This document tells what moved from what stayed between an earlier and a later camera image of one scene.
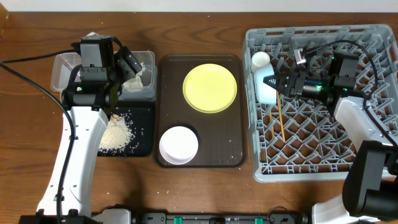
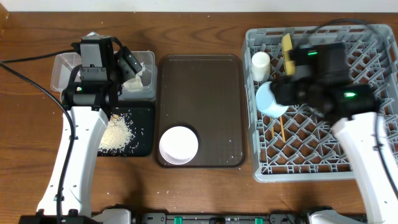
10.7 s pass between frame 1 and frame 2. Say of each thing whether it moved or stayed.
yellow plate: moved
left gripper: stayed
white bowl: stayed
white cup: stayed
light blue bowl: moved
